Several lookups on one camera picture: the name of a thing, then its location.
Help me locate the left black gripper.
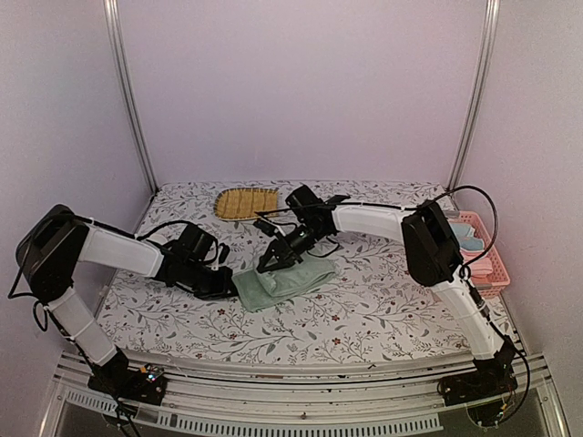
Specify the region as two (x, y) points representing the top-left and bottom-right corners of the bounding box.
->
(183, 259), (239, 300)

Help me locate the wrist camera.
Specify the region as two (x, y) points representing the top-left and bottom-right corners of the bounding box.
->
(253, 217), (285, 238)
(210, 243), (230, 269)

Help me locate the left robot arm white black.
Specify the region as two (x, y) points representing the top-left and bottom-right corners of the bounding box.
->
(15, 204), (238, 395)

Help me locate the light green towel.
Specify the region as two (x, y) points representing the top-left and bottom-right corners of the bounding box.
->
(232, 257), (336, 312)

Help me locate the right aluminium frame post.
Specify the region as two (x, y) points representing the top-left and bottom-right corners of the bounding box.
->
(447, 0), (501, 189)

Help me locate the blue rolled towel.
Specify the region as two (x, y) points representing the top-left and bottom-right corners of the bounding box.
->
(450, 222), (485, 251)

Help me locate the pink plastic basket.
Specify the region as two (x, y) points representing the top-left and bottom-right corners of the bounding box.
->
(448, 211), (510, 299)

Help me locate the left aluminium frame post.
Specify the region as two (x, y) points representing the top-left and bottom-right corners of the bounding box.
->
(103, 0), (159, 196)

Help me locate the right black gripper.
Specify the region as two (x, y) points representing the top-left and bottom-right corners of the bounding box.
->
(257, 224), (326, 274)

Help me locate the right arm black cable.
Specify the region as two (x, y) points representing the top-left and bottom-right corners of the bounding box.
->
(254, 184), (500, 274)

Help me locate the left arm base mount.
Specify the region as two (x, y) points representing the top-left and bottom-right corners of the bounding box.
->
(87, 361), (168, 406)

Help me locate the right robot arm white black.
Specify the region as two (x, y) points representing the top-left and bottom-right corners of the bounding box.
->
(254, 185), (517, 397)

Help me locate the aluminium front rail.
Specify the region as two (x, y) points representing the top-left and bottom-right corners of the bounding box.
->
(40, 353), (570, 436)

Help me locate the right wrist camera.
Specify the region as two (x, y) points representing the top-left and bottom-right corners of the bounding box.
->
(253, 217), (285, 238)

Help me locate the pink towel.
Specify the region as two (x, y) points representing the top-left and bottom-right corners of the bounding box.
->
(462, 251), (494, 278)

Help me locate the woven bamboo tray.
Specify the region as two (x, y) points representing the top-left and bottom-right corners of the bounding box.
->
(214, 188), (278, 221)

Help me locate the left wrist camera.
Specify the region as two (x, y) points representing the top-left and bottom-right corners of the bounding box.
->
(210, 243), (230, 269)

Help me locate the aluminium frame post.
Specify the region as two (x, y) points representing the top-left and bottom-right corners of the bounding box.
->
(447, 0), (501, 189)
(103, 0), (159, 196)

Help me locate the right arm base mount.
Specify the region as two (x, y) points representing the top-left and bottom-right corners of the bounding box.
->
(437, 371), (518, 406)

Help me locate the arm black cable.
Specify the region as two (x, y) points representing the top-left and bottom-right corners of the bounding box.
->
(254, 184), (500, 274)
(136, 220), (229, 265)

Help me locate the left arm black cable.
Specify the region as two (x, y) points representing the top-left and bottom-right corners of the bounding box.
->
(136, 220), (229, 265)

